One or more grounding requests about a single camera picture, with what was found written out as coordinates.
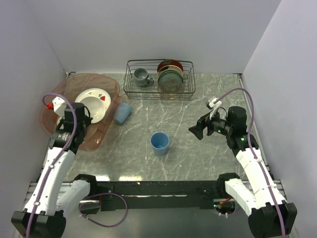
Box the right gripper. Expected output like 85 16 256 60
188 107 233 140

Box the blue plastic cup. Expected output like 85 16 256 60
150 132 169 156

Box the light blue cup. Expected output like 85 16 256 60
113 102 132 124

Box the plain cream bowl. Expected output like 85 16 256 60
75 96 106 124

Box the blue bottom plate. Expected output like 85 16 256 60
76 88 111 110

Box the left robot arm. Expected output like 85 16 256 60
11 103 98 238

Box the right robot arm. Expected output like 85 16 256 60
189 106 297 238

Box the pink transparent plastic bin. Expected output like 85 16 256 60
53 73 121 151

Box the clear glass plate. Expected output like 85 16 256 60
158 78 185 97

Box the cream yellow plate in rack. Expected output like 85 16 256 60
158 65 183 76

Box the red floral plate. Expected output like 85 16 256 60
157 59 184 72

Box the grey-green ceramic mug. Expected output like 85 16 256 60
132 68 154 87

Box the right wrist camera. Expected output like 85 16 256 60
206 97 222 119

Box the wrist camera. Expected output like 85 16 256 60
206 97 222 119
46 97 67 118

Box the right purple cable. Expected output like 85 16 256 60
211 87 285 238

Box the black wire dish rack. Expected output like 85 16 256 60
123 59 196 100

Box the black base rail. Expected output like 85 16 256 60
80 180 229 211

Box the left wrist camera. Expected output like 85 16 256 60
46 97 67 118

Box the aluminium frame rail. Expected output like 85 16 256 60
13 179 294 238

